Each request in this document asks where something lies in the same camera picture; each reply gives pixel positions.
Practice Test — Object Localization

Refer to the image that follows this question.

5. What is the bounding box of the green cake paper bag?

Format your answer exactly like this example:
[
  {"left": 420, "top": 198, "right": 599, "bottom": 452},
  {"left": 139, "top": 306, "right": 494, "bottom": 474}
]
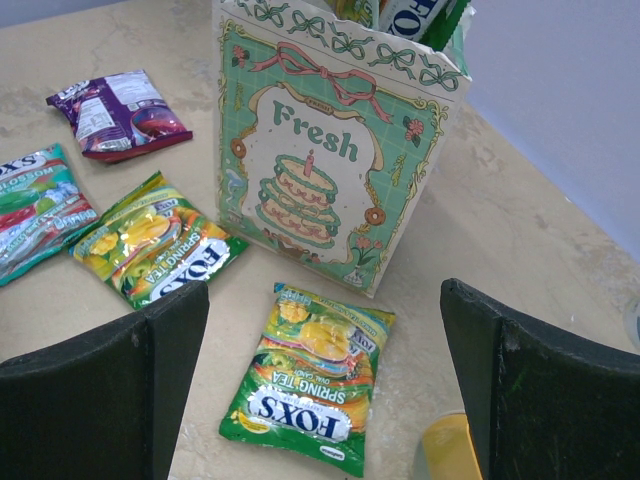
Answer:
[{"left": 212, "top": 1, "right": 471, "bottom": 296}]

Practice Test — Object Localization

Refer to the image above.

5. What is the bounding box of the grey tape roll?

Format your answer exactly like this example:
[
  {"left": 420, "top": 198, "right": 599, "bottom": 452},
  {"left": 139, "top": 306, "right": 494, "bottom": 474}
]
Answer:
[{"left": 623, "top": 296, "right": 640, "bottom": 350}]

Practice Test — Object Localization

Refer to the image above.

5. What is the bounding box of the green fox's bag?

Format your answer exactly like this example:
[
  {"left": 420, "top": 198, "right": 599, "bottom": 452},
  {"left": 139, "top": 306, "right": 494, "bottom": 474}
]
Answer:
[
  {"left": 69, "top": 171, "right": 248, "bottom": 310},
  {"left": 327, "top": 0, "right": 476, "bottom": 51},
  {"left": 219, "top": 283, "right": 396, "bottom": 477}
]

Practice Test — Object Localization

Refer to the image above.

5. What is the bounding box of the teal Fox's candy bag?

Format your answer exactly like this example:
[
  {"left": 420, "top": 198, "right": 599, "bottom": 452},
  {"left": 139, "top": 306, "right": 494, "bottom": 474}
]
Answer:
[{"left": 1, "top": 143, "right": 98, "bottom": 285}]

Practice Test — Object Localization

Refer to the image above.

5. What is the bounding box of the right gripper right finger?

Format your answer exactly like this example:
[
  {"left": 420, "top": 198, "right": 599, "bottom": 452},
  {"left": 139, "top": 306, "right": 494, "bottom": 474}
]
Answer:
[{"left": 440, "top": 278, "right": 639, "bottom": 479}]

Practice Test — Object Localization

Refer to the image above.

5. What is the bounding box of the white cylinder striped lid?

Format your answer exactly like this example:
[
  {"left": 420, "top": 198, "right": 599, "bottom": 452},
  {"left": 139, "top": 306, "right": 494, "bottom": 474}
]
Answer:
[{"left": 410, "top": 410, "right": 483, "bottom": 480}]

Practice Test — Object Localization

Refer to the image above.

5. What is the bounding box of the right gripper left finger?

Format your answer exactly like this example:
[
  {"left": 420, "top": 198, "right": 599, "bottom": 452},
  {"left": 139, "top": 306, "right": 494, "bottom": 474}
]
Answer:
[{"left": 1, "top": 281, "right": 209, "bottom": 479}]

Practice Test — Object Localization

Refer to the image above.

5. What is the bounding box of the purple snack bag lower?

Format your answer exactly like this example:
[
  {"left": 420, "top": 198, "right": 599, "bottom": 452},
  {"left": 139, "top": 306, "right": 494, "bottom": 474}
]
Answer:
[{"left": 46, "top": 69, "right": 193, "bottom": 164}]

